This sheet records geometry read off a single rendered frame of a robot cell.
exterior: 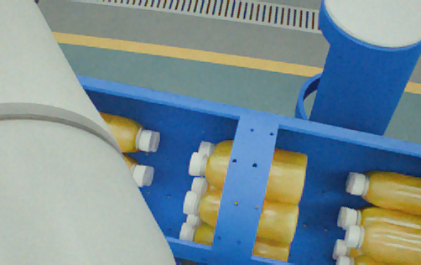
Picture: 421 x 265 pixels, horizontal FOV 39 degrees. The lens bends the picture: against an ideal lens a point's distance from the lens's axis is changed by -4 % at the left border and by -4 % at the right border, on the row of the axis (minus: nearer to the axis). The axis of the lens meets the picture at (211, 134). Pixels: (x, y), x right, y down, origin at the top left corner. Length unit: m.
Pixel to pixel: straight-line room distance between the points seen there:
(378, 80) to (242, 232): 0.71
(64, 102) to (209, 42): 2.59
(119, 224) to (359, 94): 1.42
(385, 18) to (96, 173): 1.35
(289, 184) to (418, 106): 1.81
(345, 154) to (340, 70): 0.40
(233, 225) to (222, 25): 2.00
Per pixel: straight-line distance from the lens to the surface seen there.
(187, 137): 1.20
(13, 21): 0.26
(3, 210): 0.17
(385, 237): 1.04
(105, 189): 0.19
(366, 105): 1.61
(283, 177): 1.00
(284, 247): 1.06
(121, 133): 1.10
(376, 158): 1.18
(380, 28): 1.48
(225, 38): 2.82
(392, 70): 1.52
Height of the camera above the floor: 2.03
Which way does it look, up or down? 55 degrees down
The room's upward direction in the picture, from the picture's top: 4 degrees clockwise
